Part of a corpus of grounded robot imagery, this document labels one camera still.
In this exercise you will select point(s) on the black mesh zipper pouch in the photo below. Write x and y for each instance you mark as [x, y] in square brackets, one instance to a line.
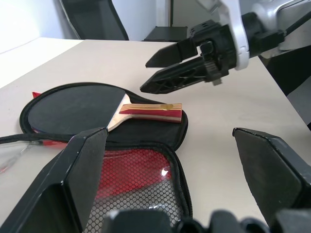
[150, 133]

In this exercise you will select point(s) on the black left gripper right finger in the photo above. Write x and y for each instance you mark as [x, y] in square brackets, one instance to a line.
[272, 174]

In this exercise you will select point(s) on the black office chair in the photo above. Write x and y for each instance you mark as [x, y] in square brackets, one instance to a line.
[97, 19]

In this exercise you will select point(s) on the black rubber table tennis paddle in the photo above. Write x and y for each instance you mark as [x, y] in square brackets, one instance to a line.
[73, 106]

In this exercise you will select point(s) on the black floor stand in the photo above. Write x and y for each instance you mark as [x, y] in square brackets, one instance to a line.
[165, 34]

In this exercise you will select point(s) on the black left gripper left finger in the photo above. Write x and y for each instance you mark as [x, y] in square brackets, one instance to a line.
[60, 182]

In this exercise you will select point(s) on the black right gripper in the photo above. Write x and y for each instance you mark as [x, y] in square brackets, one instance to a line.
[221, 41]

